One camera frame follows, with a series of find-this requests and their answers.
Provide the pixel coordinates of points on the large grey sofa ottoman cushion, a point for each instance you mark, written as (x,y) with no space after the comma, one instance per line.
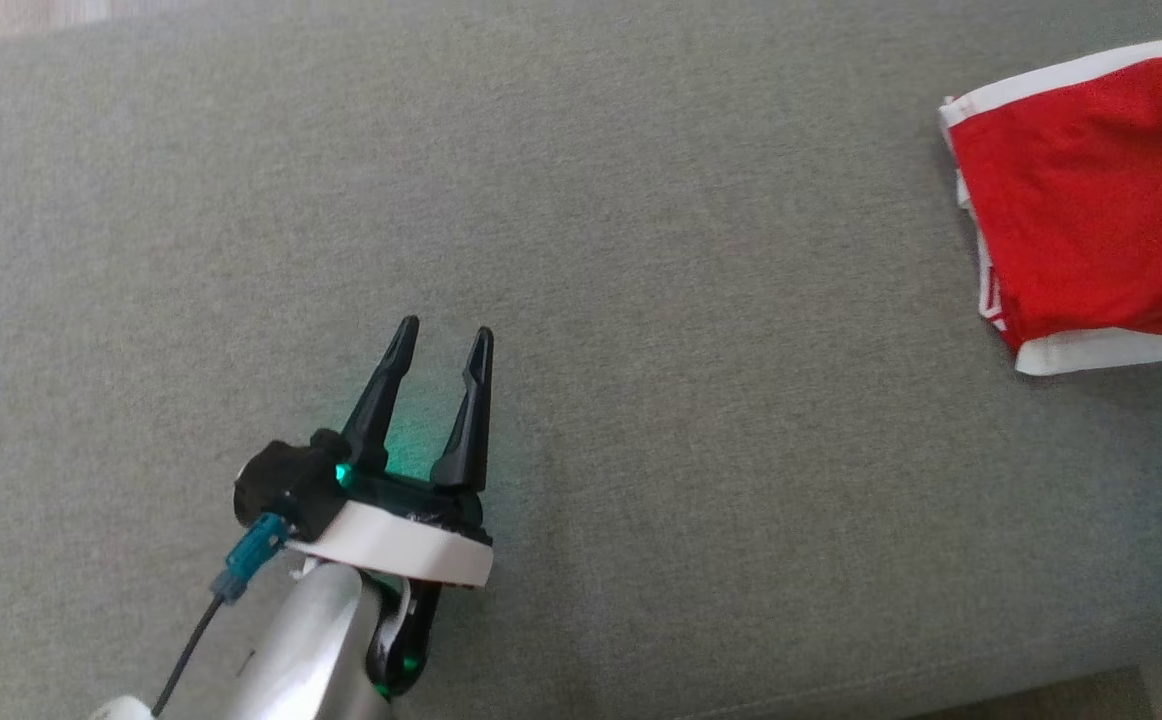
(641,300)

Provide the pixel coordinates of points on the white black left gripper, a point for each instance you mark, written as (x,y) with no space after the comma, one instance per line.
(401,540)

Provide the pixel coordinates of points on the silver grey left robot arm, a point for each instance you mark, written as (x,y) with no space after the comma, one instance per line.
(311,640)

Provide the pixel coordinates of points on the red white basketball jersey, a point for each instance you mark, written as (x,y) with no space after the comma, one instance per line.
(1091,200)

